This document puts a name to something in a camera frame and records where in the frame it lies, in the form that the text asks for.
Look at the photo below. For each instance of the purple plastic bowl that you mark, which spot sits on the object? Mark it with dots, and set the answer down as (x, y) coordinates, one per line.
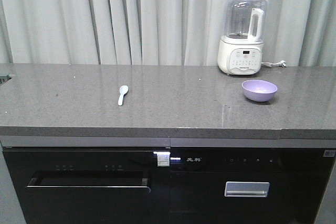
(259, 90)

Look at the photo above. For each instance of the black built-in dishwasher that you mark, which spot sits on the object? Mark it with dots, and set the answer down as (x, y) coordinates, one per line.
(89, 185)

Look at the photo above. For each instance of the grey pleated curtain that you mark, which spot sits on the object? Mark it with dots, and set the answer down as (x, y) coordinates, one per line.
(157, 32)

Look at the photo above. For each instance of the white blender with clear jar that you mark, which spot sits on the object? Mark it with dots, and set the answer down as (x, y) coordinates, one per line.
(241, 44)

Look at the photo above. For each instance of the black built-in sterilizer cabinet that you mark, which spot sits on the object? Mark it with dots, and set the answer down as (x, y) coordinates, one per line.
(247, 185)

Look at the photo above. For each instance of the light blue plastic spoon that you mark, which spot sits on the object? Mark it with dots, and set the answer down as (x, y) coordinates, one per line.
(122, 92)

